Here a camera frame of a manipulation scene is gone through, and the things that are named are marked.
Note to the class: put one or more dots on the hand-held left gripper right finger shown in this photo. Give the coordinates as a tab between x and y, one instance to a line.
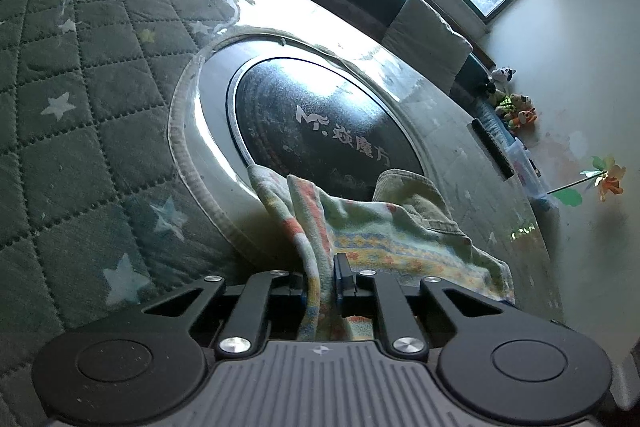
341	279

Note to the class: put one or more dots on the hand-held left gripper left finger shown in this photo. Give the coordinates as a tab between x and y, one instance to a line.
299	294

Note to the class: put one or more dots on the pastel patterned pants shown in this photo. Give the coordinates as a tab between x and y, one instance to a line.
400	247

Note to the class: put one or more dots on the round built-in table cooker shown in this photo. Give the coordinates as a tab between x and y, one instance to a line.
310	107

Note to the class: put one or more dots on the black remote control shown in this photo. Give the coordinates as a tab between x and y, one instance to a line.
492	147

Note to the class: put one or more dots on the clear plastic storage box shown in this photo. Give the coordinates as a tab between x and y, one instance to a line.
525	167

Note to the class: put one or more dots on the black plush toy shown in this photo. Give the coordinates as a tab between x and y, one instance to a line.
486	86

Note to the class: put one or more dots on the yellow green plush toy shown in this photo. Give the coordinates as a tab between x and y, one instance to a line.
507	103

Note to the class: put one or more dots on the orange plush toy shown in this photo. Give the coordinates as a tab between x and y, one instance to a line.
525	117

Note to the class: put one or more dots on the white pillow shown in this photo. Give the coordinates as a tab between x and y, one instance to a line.
425	37

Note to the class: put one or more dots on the black and white cow plush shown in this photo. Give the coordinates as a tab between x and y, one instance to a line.
502	77

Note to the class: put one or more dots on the paper pinwheel flower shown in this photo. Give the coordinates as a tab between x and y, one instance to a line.
610	179

